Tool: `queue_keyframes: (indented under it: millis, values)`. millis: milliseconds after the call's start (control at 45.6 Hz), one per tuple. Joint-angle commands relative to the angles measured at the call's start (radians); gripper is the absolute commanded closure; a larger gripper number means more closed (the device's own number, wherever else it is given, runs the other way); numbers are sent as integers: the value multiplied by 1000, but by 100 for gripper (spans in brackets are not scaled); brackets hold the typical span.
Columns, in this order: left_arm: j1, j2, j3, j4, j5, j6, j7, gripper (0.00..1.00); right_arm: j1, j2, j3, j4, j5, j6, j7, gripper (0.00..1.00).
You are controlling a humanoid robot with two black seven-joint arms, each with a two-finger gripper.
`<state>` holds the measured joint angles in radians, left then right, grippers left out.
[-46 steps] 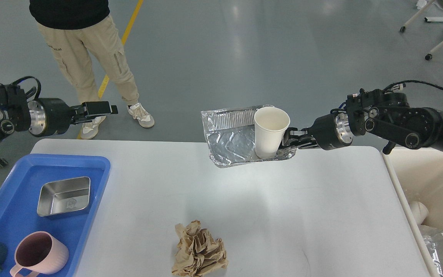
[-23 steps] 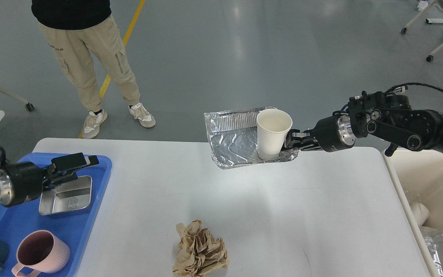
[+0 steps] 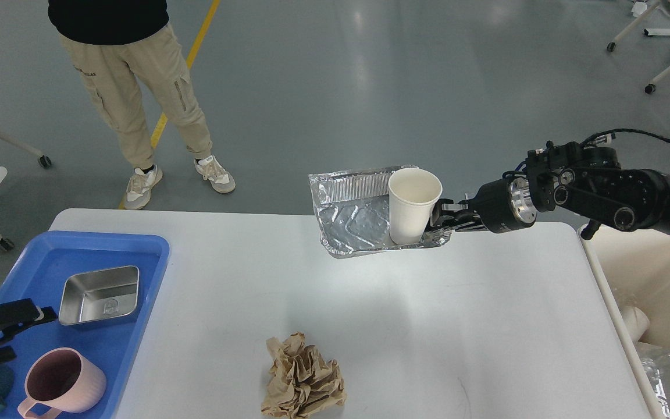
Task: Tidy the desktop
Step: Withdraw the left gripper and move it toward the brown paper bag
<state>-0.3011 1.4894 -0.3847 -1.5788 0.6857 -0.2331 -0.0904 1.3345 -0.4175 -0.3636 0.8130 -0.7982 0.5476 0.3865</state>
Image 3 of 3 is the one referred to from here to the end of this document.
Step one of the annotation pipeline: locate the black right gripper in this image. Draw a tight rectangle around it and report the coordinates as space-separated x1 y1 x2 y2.
431 177 537 233

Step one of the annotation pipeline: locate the white paper cup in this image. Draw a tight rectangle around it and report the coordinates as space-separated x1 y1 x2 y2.
388 168 443 245

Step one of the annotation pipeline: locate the pink ribbed mug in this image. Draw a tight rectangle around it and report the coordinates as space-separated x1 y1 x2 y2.
17 347 107 418

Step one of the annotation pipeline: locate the aluminium foil tray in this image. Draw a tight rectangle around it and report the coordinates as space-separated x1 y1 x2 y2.
308 165 451 259

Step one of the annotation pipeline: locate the stainless steel rectangular dish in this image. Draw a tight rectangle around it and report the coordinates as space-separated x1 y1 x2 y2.
58 265 142 329

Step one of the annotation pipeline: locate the brown paper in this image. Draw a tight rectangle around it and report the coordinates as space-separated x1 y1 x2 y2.
261 332 347 418

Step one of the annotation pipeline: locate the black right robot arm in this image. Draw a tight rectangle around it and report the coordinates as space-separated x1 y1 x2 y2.
425 129 670 240

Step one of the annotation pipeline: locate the blue plastic tray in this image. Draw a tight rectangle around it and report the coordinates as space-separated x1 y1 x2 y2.
0 231 170 418

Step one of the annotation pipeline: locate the crumpled white cup in bin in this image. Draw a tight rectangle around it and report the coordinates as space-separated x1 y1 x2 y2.
620 306 651 343

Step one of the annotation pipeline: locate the beige plastic bin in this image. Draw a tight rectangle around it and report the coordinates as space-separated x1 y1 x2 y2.
582 226 670 418

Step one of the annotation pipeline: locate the white chair base right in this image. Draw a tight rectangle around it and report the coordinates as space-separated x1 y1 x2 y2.
605 0 670 95

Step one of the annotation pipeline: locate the person in beige trousers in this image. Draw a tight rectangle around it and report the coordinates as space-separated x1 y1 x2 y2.
47 1 235 210

